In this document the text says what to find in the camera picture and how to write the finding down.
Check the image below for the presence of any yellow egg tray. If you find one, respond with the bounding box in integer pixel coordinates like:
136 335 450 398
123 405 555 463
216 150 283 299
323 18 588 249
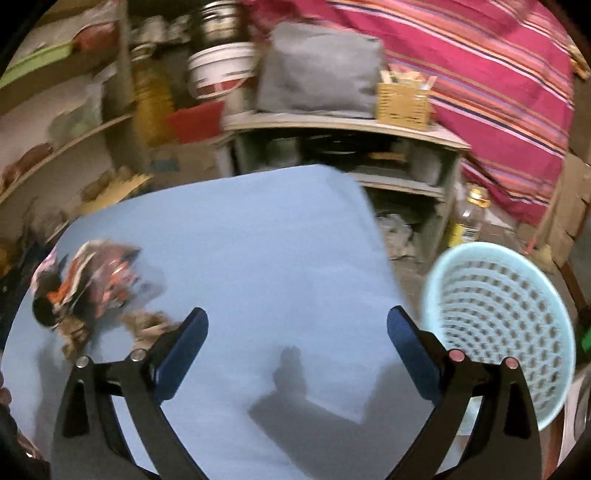
70 166 152 219

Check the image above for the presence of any orange snack wrapper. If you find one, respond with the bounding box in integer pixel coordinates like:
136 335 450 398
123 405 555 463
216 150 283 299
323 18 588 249
44 240 141 319

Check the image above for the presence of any light blue tablecloth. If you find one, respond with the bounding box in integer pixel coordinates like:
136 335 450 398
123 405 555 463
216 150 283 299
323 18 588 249
0 164 445 480

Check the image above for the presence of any striped red curtain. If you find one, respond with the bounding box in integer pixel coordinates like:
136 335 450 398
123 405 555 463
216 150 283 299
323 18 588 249
249 1 574 225

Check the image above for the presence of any cardboard box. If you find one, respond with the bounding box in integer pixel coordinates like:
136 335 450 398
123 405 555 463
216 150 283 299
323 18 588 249
147 139 235 190

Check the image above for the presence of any red plastic bowl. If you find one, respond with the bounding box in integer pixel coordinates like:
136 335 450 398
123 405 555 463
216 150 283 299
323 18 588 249
166 101 224 144

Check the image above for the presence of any green plastic tray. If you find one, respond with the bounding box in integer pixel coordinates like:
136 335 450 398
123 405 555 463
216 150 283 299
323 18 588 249
0 42 73 87

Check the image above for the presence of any yellow woven box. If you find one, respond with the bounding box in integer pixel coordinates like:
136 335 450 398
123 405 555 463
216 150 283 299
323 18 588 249
376 69 438 131

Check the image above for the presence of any steel cooking pot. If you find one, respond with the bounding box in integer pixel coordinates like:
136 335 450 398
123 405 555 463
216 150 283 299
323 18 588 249
190 1 249 51

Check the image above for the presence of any grey fabric cover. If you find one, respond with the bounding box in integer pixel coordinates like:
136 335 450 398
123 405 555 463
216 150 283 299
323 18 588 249
256 22 386 119

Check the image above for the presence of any light blue plastic basket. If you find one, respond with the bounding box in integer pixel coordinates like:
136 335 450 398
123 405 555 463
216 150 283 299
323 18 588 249
420 242 576 429

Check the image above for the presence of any low white shelf unit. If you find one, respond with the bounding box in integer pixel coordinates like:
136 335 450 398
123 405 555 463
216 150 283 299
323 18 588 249
222 112 470 267

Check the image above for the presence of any oil bottle on floor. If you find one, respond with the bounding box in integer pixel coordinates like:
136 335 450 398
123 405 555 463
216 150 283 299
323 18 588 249
448 184 490 248

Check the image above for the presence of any wooden wall shelf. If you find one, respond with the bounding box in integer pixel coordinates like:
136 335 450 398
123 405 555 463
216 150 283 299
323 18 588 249
1 1 133 241

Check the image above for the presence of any white plastic bucket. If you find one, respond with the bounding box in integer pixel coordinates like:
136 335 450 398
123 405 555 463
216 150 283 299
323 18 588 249
187 42 259 100

